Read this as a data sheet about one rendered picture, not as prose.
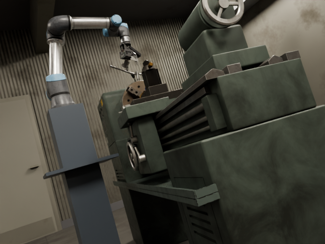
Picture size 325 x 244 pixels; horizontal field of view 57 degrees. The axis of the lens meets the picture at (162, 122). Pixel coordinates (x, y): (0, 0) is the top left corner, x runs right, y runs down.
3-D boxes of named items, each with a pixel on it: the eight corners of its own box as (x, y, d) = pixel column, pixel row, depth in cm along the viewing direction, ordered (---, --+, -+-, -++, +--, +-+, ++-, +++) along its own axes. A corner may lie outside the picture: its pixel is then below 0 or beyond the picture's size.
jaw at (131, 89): (137, 101, 221) (124, 92, 219) (141, 97, 222) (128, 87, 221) (140, 98, 210) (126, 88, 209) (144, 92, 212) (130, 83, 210)
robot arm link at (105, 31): (104, 21, 214) (119, 22, 218) (101, 29, 224) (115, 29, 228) (106, 31, 212) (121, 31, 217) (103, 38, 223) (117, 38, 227)
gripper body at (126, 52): (120, 60, 223) (117, 44, 224) (129, 61, 229) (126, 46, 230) (126, 56, 217) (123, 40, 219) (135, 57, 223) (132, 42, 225)
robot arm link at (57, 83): (50, 93, 176) (45, 72, 178) (49, 99, 188) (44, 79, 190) (71, 90, 182) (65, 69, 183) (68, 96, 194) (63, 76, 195)
